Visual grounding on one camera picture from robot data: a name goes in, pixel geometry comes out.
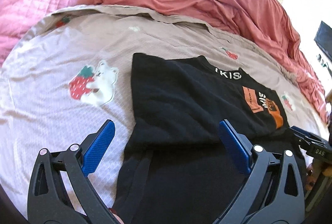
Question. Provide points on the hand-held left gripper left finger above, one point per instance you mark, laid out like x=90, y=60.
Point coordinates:
x=99, y=147

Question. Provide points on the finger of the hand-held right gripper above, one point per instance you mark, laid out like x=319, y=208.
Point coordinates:
x=303, y=132
x=300, y=142

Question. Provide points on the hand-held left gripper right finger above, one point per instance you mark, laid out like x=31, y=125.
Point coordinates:
x=233, y=143

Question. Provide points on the black sweater with orange patches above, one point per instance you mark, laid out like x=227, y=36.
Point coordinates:
x=186, y=115

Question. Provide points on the person's right hand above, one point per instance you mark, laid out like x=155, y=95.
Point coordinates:
x=313, y=177

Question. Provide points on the person's left hand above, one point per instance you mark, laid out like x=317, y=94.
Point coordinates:
x=116, y=216

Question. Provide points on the black television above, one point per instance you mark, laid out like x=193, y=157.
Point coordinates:
x=324, y=37

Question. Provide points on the mauve printed bed sheet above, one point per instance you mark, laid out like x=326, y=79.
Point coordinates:
x=77, y=45

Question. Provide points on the pink quilted blanket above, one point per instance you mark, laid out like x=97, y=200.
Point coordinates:
x=33, y=3

